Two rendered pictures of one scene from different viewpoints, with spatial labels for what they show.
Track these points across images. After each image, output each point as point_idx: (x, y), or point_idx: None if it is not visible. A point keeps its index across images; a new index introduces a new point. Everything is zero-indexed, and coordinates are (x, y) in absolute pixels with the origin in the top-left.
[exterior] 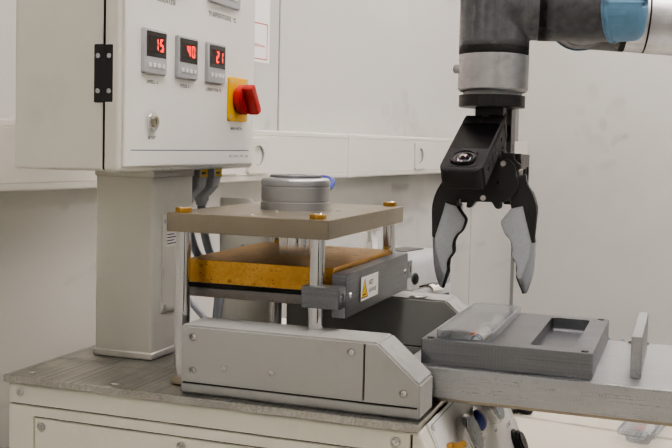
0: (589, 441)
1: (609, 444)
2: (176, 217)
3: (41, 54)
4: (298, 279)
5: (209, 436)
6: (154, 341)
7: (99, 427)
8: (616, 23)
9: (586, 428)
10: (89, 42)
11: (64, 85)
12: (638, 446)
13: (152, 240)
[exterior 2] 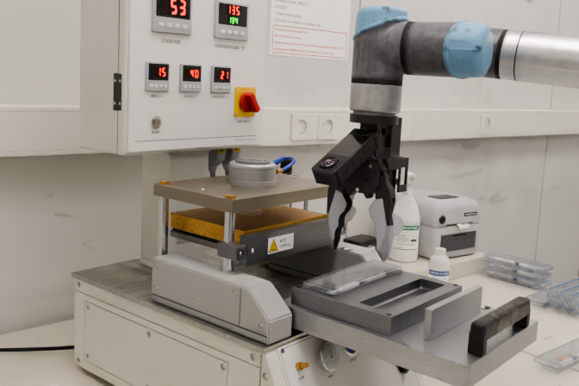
0: (511, 364)
1: (525, 368)
2: (158, 187)
3: (90, 77)
4: None
5: (161, 331)
6: None
7: (112, 314)
8: (456, 65)
9: (519, 352)
10: (111, 71)
11: (100, 97)
12: (547, 374)
13: None
